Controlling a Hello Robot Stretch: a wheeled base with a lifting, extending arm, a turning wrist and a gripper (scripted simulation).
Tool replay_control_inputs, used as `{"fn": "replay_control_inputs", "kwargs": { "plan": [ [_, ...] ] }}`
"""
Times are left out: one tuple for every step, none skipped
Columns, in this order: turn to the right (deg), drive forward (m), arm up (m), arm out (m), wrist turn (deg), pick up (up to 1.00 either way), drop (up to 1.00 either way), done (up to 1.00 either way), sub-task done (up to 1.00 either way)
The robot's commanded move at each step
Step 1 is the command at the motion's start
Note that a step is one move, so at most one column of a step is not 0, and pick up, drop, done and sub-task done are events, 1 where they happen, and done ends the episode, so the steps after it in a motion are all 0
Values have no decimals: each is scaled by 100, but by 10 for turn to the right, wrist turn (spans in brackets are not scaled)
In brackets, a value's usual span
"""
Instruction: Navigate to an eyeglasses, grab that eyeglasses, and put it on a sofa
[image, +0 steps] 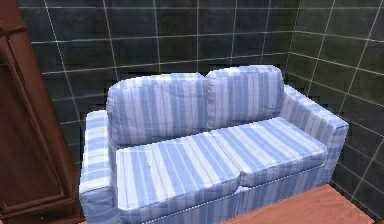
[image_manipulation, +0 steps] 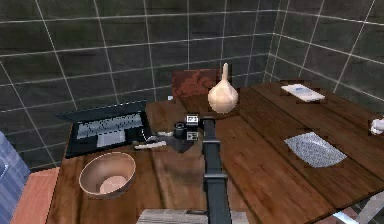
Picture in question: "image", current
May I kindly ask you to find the dark brown wooden cupboard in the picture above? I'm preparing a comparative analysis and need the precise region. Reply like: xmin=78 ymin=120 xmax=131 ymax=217
xmin=0 ymin=0 xmax=86 ymax=224

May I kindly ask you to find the blue white striped sofa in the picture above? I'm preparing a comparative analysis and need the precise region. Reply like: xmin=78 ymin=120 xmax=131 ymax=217
xmin=78 ymin=64 xmax=350 ymax=224

